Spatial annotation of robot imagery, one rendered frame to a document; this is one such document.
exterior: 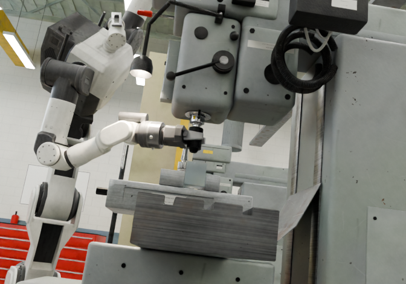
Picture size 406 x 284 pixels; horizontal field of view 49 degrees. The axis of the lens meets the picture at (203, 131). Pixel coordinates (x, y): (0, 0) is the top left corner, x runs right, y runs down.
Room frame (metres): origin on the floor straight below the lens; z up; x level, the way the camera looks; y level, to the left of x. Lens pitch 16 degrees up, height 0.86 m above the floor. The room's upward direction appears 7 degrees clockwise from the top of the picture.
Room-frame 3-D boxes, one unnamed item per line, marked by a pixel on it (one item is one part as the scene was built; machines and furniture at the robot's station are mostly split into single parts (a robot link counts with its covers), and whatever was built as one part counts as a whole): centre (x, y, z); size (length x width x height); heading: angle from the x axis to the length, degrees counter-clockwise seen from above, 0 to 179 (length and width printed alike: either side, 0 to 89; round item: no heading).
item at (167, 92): (1.39, 0.13, 1.44); 0.04 x 0.04 x 0.21; 4
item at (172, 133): (1.42, 0.11, 1.23); 0.13 x 0.12 x 0.10; 169
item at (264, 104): (1.41, -0.17, 1.47); 0.24 x 0.19 x 0.26; 4
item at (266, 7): (1.40, -0.02, 1.68); 0.34 x 0.24 x 0.10; 94
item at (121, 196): (1.16, 0.04, 1.01); 0.35 x 0.15 x 0.11; 91
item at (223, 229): (1.34, 0.02, 0.91); 1.24 x 0.23 x 0.08; 4
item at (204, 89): (1.40, 0.02, 1.47); 0.21 x 0.19 x 0.32; 4
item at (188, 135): (1.37, 0.03, 1.23); 0.06 x 0.02 x 0.03; 79
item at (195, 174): (1.16, 0.01, 1.07); 0.06 x 0.05 x 0.06; 1
